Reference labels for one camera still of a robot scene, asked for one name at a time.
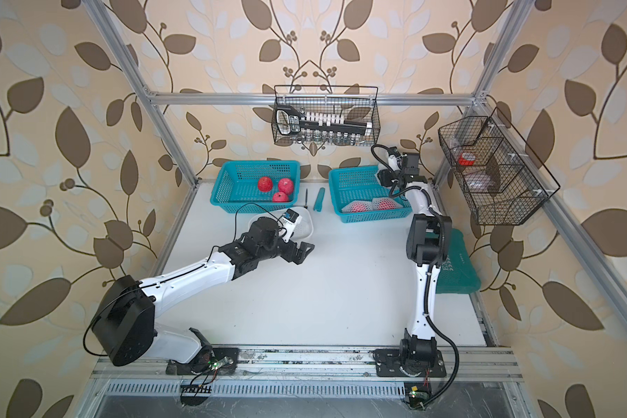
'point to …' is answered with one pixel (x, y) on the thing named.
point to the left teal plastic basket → (255, 187)
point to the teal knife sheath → (318, 205)
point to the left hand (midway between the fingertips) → (300, 236)
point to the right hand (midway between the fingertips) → (389, 171)
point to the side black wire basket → (503, 182)
